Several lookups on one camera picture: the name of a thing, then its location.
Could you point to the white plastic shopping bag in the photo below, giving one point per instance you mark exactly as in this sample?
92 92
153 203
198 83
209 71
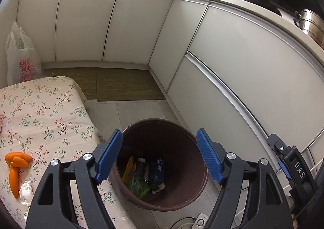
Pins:
24 63

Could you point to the dark blue carton box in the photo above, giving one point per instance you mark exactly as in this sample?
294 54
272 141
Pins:
156 177

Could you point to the steel pot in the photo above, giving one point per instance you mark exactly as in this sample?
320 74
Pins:
311 24

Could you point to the yellow snack wrapper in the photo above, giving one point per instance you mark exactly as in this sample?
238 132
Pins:
128 170

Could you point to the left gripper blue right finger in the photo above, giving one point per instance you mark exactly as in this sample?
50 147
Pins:
266 205

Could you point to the brown trash bin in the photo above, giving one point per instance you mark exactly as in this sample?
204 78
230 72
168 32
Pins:
163 142

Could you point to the crumpled white tissue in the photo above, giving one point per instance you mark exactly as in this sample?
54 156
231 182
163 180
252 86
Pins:
26 193

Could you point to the clear plastic bottle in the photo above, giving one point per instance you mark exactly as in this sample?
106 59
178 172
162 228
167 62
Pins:
136 183

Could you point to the white kitchen cabinets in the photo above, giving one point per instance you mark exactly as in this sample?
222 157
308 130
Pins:
233 68

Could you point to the orange peel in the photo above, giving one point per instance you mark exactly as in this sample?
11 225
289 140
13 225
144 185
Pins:
16 161

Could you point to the brown floor mat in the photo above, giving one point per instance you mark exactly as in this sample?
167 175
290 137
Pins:
112 84

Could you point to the white power strip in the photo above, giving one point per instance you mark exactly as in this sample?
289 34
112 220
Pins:
191 222

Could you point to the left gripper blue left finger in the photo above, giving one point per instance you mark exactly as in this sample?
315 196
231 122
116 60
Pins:
52 205

